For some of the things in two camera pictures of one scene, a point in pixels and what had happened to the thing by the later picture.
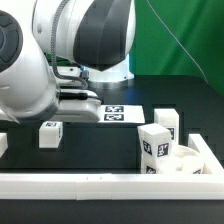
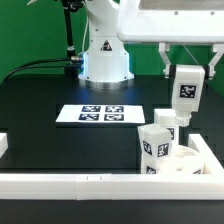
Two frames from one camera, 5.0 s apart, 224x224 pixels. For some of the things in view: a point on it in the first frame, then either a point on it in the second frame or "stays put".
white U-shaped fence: (208, 185) stays put
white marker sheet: (121, 114) stays put
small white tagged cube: (50, 134) → (187, 92)
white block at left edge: (3, 143) stays put
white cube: (168, 118) stays put
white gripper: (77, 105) → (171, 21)
